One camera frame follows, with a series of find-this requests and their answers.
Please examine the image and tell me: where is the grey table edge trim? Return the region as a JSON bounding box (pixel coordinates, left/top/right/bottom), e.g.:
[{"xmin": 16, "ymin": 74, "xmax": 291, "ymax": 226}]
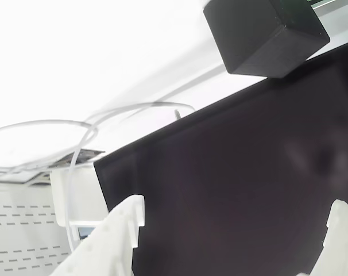
[{"xmin": 96, "ymin": 0, "xmax": 347, "ymax": 118}]

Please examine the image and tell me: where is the black cube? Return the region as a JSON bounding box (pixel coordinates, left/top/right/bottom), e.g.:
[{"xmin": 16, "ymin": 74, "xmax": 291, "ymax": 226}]
[{"xmin": 202, "ymin": 0, "xmax": 331, "ymax": 79}]

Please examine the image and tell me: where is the white perforated panel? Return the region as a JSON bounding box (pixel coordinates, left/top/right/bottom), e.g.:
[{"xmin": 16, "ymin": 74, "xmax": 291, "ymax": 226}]
[{"xmin": 0, "ymin": 183, "xmax": 73, "ymax": 276}]

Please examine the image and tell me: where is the grey metal plate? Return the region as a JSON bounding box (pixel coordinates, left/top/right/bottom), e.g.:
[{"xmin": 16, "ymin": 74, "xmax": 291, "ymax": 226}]
[{"xmin": 0, "ymin": 148, "xmax": 106, "ymax": 187}]

